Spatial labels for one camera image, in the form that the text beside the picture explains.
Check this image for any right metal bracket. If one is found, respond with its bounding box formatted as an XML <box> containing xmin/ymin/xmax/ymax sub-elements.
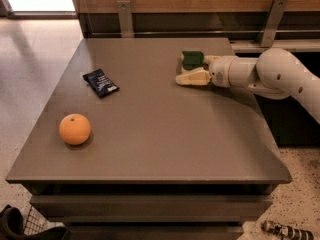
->
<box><xmin>257</xmin><ymin>0</ymin><xmax>289</xmax><ymax>48</ymax></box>

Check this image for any grey drawer cabinet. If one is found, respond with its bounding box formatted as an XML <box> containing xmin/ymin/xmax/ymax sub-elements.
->
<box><xmin>7</xmin><ymin>38</ymin><xmax>291</xmax><ymax>240</ymax></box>

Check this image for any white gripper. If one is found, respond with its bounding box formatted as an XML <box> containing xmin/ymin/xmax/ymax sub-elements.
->
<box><xmin>175</xmin><ymin>55</ymin><xmax>236</xmax><ymax>88</ymax></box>

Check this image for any green and yellow sponge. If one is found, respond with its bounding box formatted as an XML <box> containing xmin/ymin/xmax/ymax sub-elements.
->
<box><xmin>181</xmin><ymin>51</ymin><xmax>204</xmax><ymax>71</ymax></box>

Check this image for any orange fruit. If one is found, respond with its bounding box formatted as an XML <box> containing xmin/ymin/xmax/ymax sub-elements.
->
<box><xmin>59</xmin><ymin>114</ymin><xmax>91</xmax><ymax>145</ymax></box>

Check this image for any metal cylinder tool on floor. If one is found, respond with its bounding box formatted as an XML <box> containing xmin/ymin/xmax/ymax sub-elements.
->
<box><xmin>262</xmin><ymin>221</ymin><xmax>316</xmax><ymax>240</ymax></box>

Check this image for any wire mesh basket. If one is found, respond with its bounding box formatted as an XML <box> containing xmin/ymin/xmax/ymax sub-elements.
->
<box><xmin>23</xmin><ymin>206</ymin><xmax>47</xmax><ymax>235</ymax></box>

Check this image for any dark blue snack packet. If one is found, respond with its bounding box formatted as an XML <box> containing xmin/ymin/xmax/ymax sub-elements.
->
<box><xmin>83</xmin><ymin>69</ymin><xmax>119</xmax><ymax>98</ymax></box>

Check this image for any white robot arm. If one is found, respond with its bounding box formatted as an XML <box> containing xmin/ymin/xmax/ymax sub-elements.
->
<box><xmin>175</xmin><ymin>48</ymin><xmax>320</xmax><ymax>123</ymax></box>

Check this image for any metal bracket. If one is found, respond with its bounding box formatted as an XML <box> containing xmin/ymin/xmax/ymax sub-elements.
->
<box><xmin>117</xmin><ymin>0</ymin><xmax>134</xmax><ymax>38</ymax></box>
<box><xmin>257</xmin><ymin>0</ymin><xmax>289</xmax><ymax>48</ymax></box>

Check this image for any left metal bracket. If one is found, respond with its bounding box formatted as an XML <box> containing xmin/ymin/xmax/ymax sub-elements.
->
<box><xmin>117</xmin><ymin>0</ymin><xmax>134</xmax><ymax>38</ymax></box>

